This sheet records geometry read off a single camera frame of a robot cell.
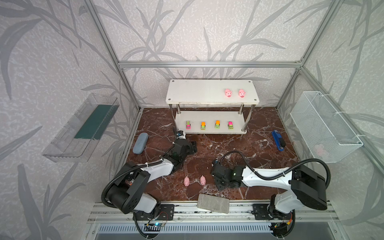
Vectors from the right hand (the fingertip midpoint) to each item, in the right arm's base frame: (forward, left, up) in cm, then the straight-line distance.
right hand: (217, 177), depth 84 cm
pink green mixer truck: (+32, -11, +7) cm, 35 cm away
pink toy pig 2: (-2, +8, 0) cm, 8 cm away
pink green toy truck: (+32, +18, +7) cm, 38 cm away
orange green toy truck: (+32, +8, +7) cm, 34 cm away
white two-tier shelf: (+35, +3, +33) cm, 48 cm away
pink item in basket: (+7, -51, +19) cm, 55 cm away
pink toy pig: (-2, +17, 0) cm, 17 cm away
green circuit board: (-22, +31, 0) cm, 38 cm away
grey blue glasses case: (+22, +49, +2) cm, 53 cm away
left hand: (+21, +13, +8) cm, 26 cm away
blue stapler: (+22, -42, +2) cm, 48 cm away
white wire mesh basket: (+7, -45, +32) cm, 56 cm away
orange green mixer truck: (+33, -2, +7) cm, 34 cm away
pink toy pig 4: (+33, -13, +34) cm, 49 cm away
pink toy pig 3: (+32, -5, +35) cm, 48 cm away
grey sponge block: (-13, +3, +2) cm, 14 cm away
